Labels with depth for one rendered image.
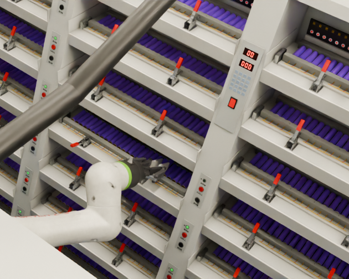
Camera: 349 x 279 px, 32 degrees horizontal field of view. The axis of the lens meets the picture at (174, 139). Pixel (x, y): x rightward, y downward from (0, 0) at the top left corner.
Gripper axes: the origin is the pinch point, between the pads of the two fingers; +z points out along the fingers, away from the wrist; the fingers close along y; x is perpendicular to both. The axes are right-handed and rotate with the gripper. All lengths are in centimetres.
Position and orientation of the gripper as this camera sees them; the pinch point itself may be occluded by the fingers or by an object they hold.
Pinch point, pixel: (159, 165)
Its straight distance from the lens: 212.7
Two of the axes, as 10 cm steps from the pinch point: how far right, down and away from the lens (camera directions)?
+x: -3.8, 8.8, 2.8
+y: -8.0, -4.6, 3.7
